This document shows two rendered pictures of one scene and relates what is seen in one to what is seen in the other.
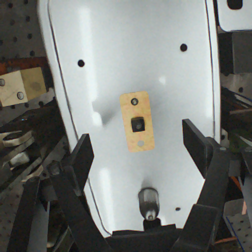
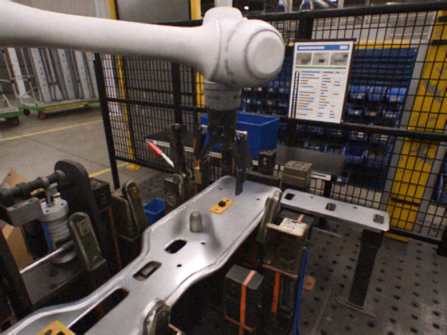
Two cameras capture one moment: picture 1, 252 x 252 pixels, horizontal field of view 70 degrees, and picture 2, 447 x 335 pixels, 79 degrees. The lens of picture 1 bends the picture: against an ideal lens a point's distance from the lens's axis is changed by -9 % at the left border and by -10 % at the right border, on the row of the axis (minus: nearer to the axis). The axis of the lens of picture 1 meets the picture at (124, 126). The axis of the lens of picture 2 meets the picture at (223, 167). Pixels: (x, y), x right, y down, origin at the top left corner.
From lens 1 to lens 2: 0.76 m
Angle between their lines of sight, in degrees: 83
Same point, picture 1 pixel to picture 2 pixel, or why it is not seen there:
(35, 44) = not seen: hidden behind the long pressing
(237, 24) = (285, 202)
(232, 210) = (236, 274)
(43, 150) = (183, 189)
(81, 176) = (205, 165)
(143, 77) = (237, 199)
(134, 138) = (216, 207)
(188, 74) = (253, 204)
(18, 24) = not seen: hidden behind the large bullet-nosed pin
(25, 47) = not seen: hidden behind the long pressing
